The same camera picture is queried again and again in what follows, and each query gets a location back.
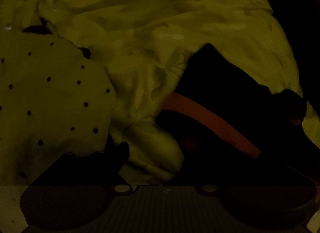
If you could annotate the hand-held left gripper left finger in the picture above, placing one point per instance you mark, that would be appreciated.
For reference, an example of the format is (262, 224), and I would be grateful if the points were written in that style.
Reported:
(121, 151)

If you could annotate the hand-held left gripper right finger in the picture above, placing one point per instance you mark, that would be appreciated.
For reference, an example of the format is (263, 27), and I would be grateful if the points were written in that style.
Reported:
(275, 175)

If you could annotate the black cartoon print garment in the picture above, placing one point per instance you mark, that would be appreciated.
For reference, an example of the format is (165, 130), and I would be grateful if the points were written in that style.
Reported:
(212, 80)

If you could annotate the white polka dot garment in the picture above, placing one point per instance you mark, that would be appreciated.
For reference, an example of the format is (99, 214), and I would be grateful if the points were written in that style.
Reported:
(50, 98)

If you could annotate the leaf print blanket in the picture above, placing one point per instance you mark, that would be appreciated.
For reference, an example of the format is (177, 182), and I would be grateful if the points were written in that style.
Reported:
(150, 22)

